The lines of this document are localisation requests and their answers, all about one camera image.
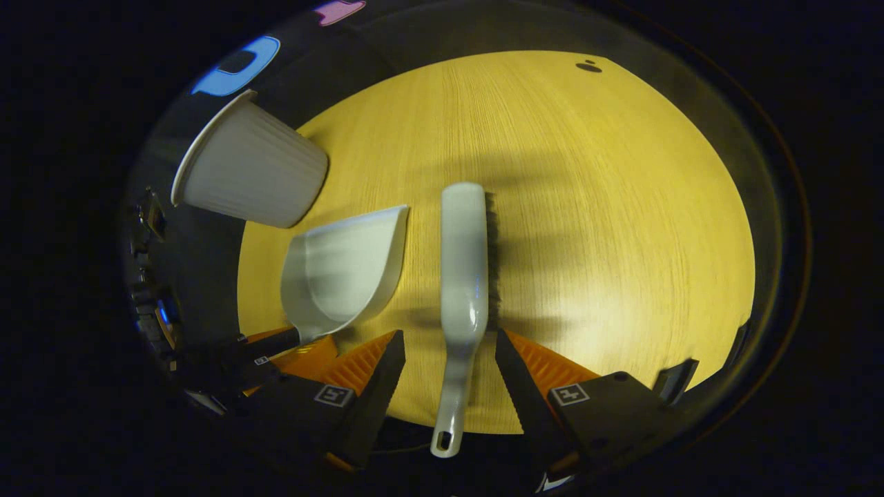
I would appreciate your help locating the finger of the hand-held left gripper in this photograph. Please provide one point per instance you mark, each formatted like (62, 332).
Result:
(266, 343)
(304, 359)

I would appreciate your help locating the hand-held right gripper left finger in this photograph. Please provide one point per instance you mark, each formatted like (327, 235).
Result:
(380, 407)

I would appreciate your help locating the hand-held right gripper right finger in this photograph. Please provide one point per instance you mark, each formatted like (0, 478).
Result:
(525, 400)

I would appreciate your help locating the white plastic dustpan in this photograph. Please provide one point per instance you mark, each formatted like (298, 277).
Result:
(338, 276)

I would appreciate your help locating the small white broom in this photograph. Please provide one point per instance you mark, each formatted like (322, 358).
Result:
(463, 276)

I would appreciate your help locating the grey ribbed garbage bin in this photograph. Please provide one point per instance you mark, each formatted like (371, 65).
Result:
(248, 169)

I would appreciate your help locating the wooden desktop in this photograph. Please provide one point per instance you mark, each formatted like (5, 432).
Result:
(608, 221)

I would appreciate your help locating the black desk edge clamp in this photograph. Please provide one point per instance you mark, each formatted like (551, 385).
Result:
(737, 339)
(673, 379)

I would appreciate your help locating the small black desk fitting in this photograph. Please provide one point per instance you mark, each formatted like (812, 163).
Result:
(588, 66)

